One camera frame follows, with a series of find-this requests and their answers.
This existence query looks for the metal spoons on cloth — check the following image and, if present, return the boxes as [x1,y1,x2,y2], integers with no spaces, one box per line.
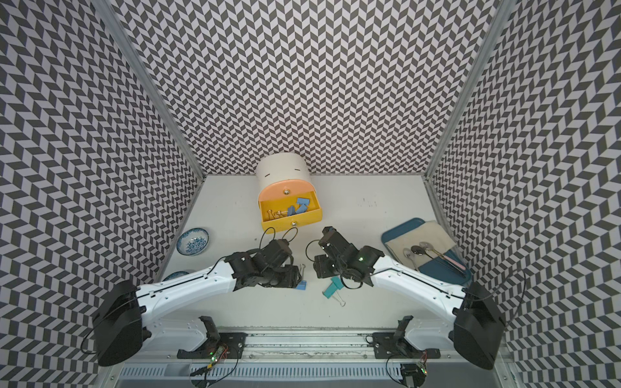
[403,242,449,268]

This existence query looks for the blue patterned bowl near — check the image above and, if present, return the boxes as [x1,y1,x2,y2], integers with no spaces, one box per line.
[163,271,190,281]

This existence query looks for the yellow drawer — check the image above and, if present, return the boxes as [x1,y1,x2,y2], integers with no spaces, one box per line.
[259,192,323,232]

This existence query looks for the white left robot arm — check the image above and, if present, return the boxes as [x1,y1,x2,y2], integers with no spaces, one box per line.
[92,239,302,367]

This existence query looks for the beige cloth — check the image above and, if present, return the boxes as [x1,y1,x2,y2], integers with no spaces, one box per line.
[382,218,457,269]

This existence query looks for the green binder clip centre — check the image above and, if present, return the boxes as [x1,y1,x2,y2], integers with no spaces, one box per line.
[332,276,344,289]

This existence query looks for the blue patterned bowl far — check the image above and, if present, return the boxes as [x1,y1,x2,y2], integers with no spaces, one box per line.
[176,227,210,256]

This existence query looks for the teal cutting board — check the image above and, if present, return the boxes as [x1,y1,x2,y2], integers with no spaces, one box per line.
[394,218,472,286]

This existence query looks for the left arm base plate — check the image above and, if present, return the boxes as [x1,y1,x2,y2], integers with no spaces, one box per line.
[176,332,247,360]

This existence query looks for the blue patterned bowl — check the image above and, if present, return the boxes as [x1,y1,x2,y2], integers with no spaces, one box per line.
[163,271,190,281]
[176,227,210,256]

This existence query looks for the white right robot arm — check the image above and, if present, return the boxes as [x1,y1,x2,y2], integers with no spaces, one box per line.
[318,226,507,370]

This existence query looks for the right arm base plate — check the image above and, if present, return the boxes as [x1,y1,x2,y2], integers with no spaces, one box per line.
[365,332,441,360]

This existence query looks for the white round drawer cabinet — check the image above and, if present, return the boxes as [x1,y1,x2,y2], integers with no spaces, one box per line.
[255,153,311,194]

